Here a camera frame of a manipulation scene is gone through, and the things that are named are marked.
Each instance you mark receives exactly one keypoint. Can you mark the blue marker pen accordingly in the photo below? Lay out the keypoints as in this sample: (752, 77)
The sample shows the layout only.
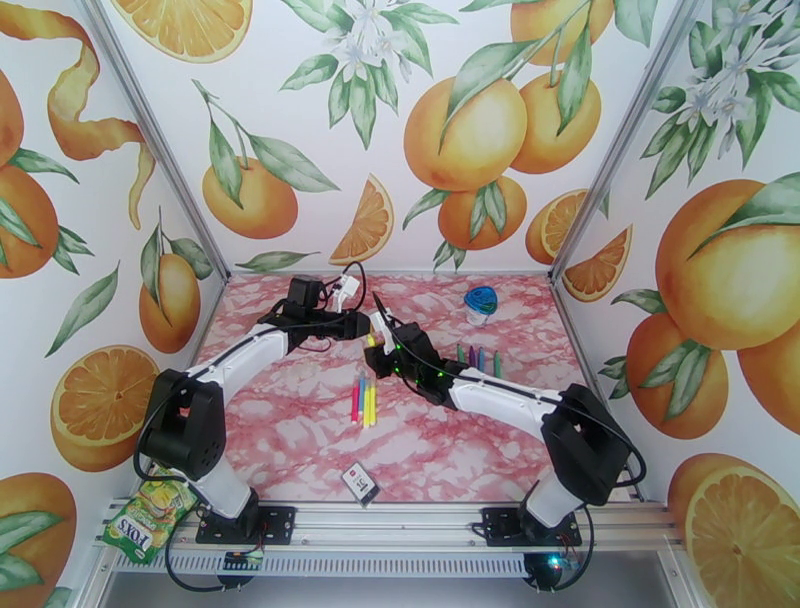
(362, 390)
(480, 359)

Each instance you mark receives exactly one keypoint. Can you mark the pink marker pen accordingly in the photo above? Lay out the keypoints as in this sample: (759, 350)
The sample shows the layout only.
(355, 403)

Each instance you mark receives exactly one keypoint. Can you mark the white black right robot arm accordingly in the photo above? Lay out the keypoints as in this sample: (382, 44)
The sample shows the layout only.
(500, 397)

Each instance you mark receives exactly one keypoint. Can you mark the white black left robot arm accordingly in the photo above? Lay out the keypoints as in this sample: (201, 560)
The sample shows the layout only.
(237, 362)

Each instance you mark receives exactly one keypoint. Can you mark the clear cup with blue lid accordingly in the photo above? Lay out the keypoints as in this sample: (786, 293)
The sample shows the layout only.
(481, 300)

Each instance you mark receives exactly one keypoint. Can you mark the small black white card box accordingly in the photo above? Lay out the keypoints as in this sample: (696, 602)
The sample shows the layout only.
(359, 481)

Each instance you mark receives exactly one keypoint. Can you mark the small circuit board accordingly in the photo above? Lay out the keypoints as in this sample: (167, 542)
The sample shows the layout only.
(242, 561)
(558, 562)

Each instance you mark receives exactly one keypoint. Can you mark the green yellow candy bag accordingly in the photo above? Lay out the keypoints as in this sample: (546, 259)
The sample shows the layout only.
(147, 525)

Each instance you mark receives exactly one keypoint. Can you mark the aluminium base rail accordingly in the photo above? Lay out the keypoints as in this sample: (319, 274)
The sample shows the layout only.
(387, 525)

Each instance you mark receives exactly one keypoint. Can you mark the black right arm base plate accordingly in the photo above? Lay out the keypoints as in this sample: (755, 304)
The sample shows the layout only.
(500, 525)

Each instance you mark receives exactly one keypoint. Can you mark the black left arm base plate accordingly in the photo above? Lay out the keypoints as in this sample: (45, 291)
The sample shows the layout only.
(278, 522)

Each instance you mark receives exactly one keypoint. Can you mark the aluminium frame post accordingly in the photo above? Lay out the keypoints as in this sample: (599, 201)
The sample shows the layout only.
(160, 137)
(620, 137)

